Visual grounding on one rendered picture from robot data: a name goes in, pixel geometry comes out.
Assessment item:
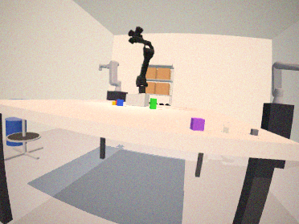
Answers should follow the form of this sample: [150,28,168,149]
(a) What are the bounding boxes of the purple cube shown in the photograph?
[190,117,205,132]

